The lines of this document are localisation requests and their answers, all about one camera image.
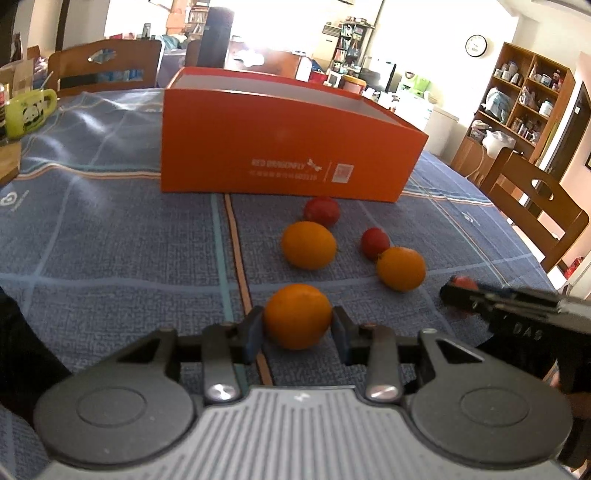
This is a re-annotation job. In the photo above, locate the wooden cutting board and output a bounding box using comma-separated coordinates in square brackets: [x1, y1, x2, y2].
[0, 141, 23, 185]

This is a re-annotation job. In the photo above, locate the wooden chair with oval cutout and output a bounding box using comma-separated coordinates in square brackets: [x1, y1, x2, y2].
[47, 39, 163, 97]

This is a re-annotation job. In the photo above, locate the green panda mug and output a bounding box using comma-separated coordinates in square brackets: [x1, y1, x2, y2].
[4, 88, 58, 140]

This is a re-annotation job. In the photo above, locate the wooden display shelf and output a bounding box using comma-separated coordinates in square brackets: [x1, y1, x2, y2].
[450, 42, 576, 176]

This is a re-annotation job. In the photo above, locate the orange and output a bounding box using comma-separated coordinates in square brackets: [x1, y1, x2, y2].
[263, 284, 334, 350]
[281, 220, 338, 271]
[375, 246, 427, 292]

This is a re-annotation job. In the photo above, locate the white standing air conditioner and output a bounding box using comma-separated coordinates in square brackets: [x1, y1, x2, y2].
[322, 24, 342, 72]

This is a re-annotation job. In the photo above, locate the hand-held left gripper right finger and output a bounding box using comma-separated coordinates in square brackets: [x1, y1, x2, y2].
[332, 305, 485, 402]

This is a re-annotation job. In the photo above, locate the blue patterned tablecloth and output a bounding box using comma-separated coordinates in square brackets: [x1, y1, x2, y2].
[0, 88, 559, 480]

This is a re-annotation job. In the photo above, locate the black thermos bottle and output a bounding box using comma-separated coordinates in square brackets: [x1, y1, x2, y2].
[198, 7, 234, 70]

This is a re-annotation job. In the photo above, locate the white plastic jug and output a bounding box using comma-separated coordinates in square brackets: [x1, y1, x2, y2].
[482, 130, 515, 158]

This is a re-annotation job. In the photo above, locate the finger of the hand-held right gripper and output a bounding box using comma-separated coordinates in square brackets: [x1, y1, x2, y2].
[438, 282, 513, 319]

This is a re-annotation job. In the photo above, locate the wooden bookshelf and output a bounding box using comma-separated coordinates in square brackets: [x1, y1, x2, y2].
[187, 0, 211, 35]

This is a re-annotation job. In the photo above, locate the orange cardboard box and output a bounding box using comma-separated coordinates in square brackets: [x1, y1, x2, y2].
[159, 67, 429, 204]

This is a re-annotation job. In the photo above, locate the dark bookshelf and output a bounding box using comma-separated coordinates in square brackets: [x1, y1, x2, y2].
[339, 18, 376, 75]

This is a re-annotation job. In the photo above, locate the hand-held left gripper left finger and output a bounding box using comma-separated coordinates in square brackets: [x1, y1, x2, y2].
[111, 306, 265, 404]

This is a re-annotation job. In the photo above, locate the small red tomato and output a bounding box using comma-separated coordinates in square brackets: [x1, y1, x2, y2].
[360, 227, 391, 261]

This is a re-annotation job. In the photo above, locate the white appliance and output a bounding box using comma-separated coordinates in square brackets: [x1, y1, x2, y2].
[392, 90, 458, 158]

